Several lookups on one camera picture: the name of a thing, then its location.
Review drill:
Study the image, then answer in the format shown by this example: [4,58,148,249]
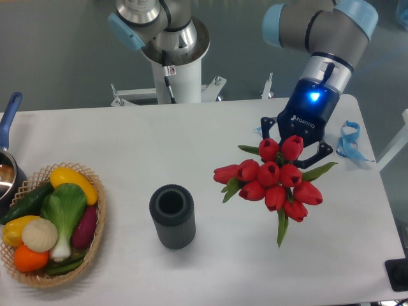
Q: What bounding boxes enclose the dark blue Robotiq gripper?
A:
[260,79,339,169]

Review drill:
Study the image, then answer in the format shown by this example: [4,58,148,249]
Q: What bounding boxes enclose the red tulip bouquet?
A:
[213,135,336,246]

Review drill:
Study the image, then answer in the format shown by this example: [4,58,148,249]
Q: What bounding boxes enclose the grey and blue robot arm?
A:
[108,1,378,169]

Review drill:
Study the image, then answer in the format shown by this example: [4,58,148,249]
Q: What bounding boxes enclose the dark grey ribbed vase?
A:
[149,184,196,249]

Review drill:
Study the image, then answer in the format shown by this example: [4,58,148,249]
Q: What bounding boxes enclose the blue ribbon on right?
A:
[336,120,374,162]

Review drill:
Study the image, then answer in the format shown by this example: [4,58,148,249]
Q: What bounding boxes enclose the black device at edge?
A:
[384,258,407,292]

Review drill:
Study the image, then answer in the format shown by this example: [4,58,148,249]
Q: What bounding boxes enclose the purple sweet potato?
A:
[71,206,97,249]

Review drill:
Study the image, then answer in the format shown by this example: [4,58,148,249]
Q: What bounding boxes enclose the green bok choy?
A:
[41,183,87,263]

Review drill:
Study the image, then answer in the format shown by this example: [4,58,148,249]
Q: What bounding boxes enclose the woven wicker basket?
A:
[1,162,106,288]

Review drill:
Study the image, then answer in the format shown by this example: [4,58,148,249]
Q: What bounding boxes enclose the dark green cucumber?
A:
[1,182,54,225]

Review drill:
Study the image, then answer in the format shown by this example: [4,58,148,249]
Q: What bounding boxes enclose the green pea pods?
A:
[45,253,85,277]

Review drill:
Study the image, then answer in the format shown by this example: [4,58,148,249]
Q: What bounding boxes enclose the white garlic bun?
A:
[22,218,58,252]

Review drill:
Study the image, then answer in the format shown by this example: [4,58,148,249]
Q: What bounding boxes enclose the orange fruit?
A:
[13,244,49,272]

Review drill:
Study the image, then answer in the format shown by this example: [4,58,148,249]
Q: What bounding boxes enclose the yellow bell pepper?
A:
[2,215,40,247]

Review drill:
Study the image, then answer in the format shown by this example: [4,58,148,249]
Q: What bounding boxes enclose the white frame at right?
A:
[377,109,407,171]

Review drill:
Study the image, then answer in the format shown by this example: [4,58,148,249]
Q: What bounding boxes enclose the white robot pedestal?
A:
[110,45,227,107]

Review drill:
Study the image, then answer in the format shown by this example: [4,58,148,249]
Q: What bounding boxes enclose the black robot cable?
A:
[160,50,177,105]

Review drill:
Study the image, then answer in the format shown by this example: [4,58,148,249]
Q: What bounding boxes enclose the blue handled saucepan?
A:
[1,92,27,217]

